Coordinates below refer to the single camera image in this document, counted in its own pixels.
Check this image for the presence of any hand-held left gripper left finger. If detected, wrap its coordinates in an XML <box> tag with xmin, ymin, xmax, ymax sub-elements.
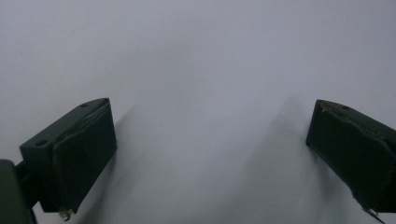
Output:
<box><xmin>19</xmin><ymin>97</ymin><xmax>118</xmax><ymax>222</ymax></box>

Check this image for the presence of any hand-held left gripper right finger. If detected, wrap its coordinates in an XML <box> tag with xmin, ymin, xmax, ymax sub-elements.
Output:
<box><xmin>305</xmin><ymin>99</ymin><xmax>396</xmax><ymax>224</ymax></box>

